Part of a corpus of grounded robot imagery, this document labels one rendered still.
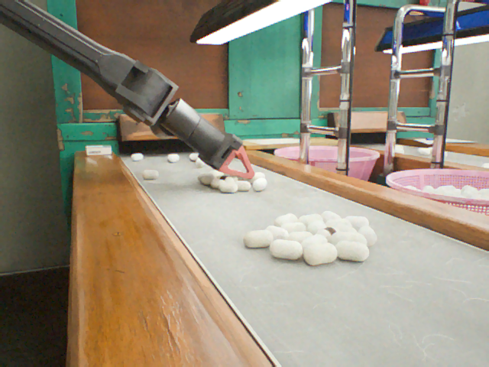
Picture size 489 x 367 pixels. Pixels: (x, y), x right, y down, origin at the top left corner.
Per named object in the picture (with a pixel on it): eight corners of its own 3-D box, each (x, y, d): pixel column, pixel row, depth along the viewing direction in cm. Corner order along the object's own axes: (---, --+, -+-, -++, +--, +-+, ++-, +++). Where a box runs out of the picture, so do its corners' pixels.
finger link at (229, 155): (254, 159, 86) (219, 131, 82) (268, 164, 80) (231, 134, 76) (234, 186, 86) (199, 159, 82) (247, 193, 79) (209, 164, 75)
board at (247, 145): (246, 150, 116) (246, 145, 116) (228, 144, 130) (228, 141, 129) (347, 145, 127) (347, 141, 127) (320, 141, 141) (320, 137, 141)
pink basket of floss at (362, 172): (367, 203, 93) (369, 161, 91) (257, 192, 105) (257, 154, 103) (384, 183, 116) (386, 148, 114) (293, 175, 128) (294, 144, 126)
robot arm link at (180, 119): (160, 118, 70) (179, 91, 71) (149, 122, 76) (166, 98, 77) (192, 142, 73) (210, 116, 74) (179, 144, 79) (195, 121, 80)
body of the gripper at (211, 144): (223, 135, 83) (194, 112, 80) (241, 140, 74) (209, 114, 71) (203, 161, 83) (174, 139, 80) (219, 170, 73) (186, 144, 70)
